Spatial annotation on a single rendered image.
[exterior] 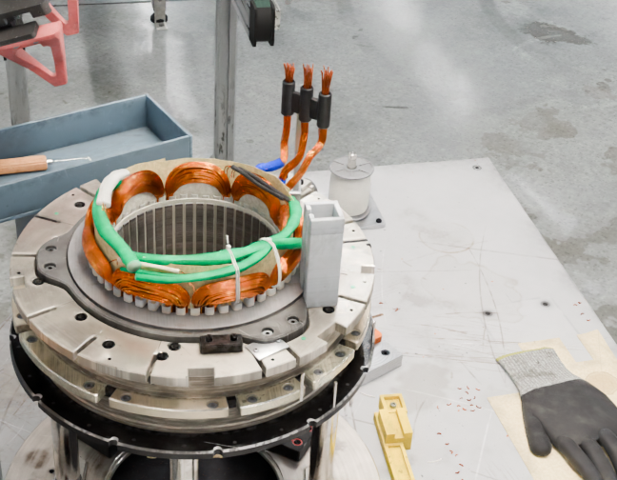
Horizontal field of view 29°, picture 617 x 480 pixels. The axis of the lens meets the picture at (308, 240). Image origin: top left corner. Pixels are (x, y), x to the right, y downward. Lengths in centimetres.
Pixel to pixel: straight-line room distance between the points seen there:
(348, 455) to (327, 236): 39
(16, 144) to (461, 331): 59
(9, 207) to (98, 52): 266
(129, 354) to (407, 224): 80
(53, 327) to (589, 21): 354
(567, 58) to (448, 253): 248
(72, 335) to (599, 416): 66
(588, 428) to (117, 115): 64
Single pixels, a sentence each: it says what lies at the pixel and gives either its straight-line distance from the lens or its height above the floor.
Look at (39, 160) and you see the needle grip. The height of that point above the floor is 104.
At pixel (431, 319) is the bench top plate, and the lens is 152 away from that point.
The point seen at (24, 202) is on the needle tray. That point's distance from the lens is 125.
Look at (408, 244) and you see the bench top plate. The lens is 165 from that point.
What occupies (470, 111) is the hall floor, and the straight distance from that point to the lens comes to 366.
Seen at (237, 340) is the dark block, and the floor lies 110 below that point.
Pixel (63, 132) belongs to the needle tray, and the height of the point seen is 104.
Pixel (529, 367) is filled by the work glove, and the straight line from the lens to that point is 146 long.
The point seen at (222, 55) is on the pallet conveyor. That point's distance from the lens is 281.
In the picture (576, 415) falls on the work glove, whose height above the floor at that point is 80.
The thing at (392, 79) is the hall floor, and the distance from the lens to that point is 379.
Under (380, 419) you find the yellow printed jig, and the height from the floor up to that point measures 80.
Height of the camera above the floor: 172
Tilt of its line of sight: 35 degrees down
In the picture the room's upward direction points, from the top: 4 degrees clockwise
